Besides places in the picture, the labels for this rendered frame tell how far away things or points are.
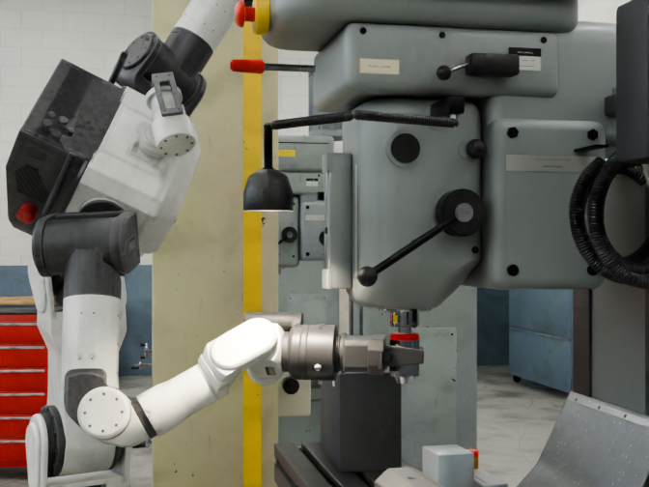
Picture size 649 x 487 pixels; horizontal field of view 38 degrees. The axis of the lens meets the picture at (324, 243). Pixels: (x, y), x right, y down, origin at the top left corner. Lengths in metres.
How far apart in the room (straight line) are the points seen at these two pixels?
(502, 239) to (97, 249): 0.63
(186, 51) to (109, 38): 8.82
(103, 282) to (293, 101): 9.27
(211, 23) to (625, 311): 0.93
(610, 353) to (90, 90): 1.01
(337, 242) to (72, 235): 0.42
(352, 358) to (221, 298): 1.74
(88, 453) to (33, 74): 8.83
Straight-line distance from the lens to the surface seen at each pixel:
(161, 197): 1.63
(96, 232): 1.54
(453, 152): 1.43
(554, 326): 9.02
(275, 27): 1.46
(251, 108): 3.21
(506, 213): 1.43
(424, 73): 1.40
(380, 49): 1.39
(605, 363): 1.70
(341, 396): 1.79
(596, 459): 1.65
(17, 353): 5.96
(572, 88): 1.50
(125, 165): 1.65
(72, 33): 10.69
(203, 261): 3.16
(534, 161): 1.45
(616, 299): 1.65
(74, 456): 1.97
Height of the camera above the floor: 1.41
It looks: level
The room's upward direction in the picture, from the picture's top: straight up
